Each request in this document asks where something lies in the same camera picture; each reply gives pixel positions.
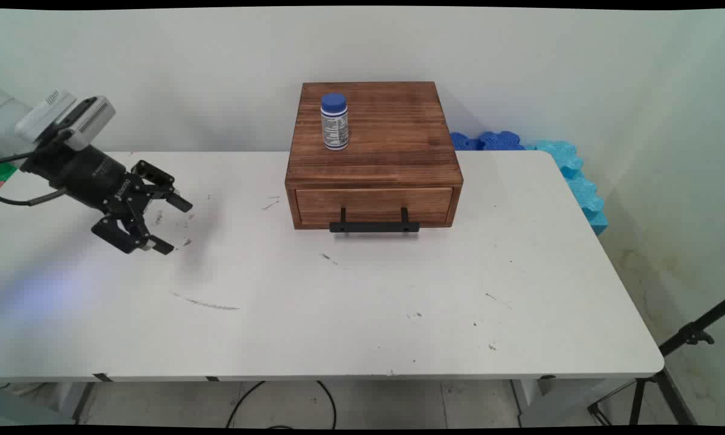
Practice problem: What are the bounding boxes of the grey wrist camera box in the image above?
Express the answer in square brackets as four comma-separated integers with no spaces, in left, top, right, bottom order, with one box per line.
[57,95,117,152]

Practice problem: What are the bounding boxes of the grey table leg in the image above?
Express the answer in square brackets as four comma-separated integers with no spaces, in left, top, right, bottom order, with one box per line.
[71,381,97,424]

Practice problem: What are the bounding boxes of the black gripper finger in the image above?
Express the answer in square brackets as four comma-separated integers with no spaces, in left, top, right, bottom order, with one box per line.
[130,159,194,214]
[91,208,176,256]

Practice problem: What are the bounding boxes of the dark blue foam mat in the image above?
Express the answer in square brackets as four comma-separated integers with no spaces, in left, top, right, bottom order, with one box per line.
[449,130,527,152]

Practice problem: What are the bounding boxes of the white bottle with blue cap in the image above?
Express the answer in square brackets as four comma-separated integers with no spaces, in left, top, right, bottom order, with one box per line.
[320,92,349,151]

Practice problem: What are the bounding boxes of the brown wooden drawer cabinet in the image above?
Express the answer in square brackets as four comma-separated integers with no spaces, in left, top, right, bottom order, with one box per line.
[285,82,464,231]

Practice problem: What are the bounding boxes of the black floor cable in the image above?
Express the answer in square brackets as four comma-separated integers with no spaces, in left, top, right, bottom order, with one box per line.
[226,380,338,430]

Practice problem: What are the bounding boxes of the light blue foam mat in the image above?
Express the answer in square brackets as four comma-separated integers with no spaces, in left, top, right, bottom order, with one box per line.
[524,140,610,237]

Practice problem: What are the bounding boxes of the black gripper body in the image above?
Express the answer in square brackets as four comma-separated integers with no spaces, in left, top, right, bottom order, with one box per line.
[21,143,137,216]

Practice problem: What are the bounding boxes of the white table leg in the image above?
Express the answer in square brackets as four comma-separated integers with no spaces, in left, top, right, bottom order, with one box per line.
[510,378,587,427]

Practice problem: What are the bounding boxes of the black tripod stand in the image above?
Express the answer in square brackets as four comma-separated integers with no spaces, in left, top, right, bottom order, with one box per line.
[587,295,725,427]

